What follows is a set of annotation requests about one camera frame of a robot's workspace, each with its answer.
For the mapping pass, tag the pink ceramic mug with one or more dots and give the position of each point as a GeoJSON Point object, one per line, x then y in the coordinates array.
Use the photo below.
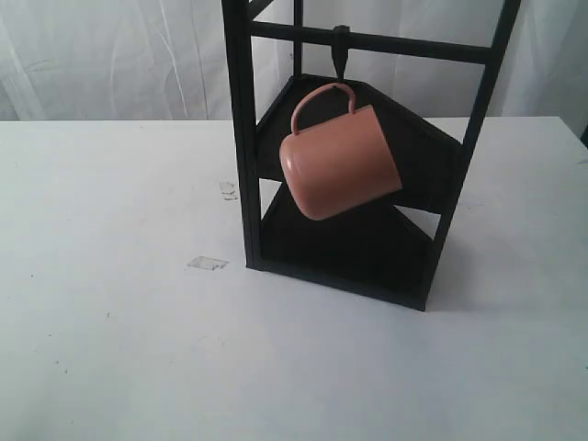
{"type": "Point", "coordinates": [339, 164]}

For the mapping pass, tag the clear tape piece far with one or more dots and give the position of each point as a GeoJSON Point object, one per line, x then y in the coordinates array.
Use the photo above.
{"type": "Point", "coordinates": [228, 191]}

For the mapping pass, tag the black metal shelf rack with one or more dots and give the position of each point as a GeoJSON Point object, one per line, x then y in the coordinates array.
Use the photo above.
{"type": "Point", "coordinates": [386, 249]}

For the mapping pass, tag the clear tape piece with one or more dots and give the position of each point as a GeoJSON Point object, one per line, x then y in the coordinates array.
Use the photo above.
{"type": "Point", "coordinates": [207, 263]}
{"type": "Point", "coordinates": [228, 191]}

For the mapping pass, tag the clear tape piece near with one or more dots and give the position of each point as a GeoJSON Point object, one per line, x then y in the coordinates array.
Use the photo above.
{"type": "Point", "coordinates": [207, 263]}

